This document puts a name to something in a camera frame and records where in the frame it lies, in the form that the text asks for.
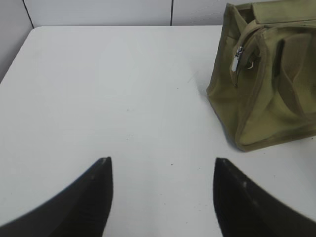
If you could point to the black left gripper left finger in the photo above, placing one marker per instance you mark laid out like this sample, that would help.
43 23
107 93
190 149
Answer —
80 210

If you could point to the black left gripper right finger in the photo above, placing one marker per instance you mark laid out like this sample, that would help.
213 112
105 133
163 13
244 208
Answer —
244 209

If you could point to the yellow canvas bag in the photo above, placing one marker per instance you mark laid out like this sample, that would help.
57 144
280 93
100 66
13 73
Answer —
271 98

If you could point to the silver zipper pull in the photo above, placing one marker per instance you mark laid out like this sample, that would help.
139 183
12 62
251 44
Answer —
236 58

